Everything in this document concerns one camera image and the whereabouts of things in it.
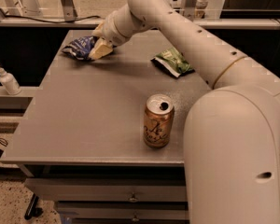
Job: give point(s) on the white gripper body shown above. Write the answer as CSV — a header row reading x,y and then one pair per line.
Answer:
x,y
109,30

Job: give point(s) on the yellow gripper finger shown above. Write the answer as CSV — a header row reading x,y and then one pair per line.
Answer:
x,y
99,30
100,48

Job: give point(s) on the blue chip bag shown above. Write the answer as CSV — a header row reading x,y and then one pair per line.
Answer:
x,y
80,48

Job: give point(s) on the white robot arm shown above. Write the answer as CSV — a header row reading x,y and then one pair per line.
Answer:
x,y
232,133

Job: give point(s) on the green chip bag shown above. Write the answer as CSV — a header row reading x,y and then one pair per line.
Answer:
x,y
172,62

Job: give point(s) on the orange soda can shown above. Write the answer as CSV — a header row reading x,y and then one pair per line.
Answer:
x,y
158,120

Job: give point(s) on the grey drawer cabinet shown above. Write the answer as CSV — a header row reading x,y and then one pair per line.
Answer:
x,y
80,141

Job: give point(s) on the white pump bottle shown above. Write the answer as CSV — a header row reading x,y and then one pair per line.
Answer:
x,y
9,82

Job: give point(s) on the upper drawer knob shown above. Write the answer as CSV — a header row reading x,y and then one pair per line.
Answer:
x,y
133,198

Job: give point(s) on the drawer knob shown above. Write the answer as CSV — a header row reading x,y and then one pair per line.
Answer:
x,y
135,219
133,198

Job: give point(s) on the lower drawer knob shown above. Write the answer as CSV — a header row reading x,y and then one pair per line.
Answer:
x,y
135,219

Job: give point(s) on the metal frame post left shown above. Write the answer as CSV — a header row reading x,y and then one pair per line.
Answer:
x,y
69,10

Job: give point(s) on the metal frame post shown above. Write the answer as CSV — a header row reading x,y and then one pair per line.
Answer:
x,y
188,9
69,10

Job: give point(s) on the metal frame post right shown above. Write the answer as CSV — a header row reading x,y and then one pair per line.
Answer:
x,y
188,9

